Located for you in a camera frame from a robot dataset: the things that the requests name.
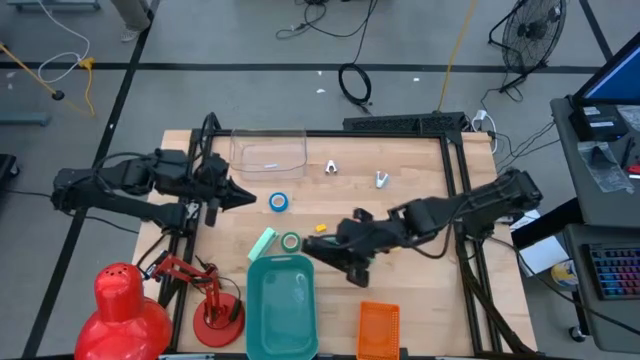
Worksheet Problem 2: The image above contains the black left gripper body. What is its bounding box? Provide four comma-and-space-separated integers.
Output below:
193, 152, 233, 227

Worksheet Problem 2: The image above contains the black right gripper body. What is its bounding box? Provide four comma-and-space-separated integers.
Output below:
338, 208, 409, 290

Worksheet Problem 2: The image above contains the blue tape roll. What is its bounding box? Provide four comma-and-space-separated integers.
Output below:
268, 191, 290, 214

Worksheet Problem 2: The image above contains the green tape roll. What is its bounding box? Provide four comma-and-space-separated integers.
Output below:
280, 231, 302, 254

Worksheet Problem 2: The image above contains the mint green stapler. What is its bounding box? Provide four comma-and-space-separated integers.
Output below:
246, 226, 280, 263

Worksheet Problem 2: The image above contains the orange plastic basket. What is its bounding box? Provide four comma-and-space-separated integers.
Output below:
356, 300, 401, 360

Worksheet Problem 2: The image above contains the teal plastic bin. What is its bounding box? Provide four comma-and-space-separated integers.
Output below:
245, 253, 320, 360

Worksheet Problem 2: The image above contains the clear plastic container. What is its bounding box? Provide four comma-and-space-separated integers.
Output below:
228, 127, 309, 181

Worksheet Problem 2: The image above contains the black perforated bar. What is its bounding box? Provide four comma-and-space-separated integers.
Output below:
342, 110, 469, 135

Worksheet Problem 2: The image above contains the red desk lamp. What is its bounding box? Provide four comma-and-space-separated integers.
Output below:
73, 251, 247, 360

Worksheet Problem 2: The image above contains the white power plug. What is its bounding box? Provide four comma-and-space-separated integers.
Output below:
469, 108, 500, 155

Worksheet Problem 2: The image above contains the white paper sheet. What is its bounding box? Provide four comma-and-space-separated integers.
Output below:
517, 234, 570, 279

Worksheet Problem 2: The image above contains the person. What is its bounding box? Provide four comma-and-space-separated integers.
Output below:
108, 0, 153, 44

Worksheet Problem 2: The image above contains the grey cart base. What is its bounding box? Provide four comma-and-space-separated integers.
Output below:
6, 0, 101, 12
0, 111, 51, 127

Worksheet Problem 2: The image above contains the yellow and blue disc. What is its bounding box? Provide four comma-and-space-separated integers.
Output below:
550, 259, 580, 289

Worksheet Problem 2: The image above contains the grey desk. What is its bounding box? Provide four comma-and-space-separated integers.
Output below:
549, 94, 640, 230

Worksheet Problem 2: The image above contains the clear plastic bag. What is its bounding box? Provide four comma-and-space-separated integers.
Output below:
577, 140, 636, 195

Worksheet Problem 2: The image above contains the grey side table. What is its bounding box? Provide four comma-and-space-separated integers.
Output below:
562, 223, 640, 355

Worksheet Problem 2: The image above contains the backlit keyboard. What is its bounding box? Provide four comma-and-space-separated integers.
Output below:
587, 241, 640, 302

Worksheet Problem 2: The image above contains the small black box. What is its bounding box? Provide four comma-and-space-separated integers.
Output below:
568, 103, 630, 143

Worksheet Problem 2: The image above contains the black floor fan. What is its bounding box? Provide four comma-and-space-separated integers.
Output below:
487, 0, 569, 95

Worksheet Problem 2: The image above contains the black pen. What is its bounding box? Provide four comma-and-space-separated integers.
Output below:
621, 136, 637, 170

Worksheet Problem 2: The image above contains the computer monitor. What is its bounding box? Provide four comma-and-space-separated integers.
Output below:
571, 29, 640, 107

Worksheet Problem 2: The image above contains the black metal table frame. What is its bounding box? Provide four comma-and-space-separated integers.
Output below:
157, 112, 539, 359

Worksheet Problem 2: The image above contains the coiled black cable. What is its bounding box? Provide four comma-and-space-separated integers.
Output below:
337, 61, 374, 115

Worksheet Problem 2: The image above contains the yellow cord with plug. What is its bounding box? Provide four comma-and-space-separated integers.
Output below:
0, 42, 97, 119

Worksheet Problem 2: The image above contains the yellow floor cable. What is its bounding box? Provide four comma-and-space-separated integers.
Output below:
436, 0, 480, 113

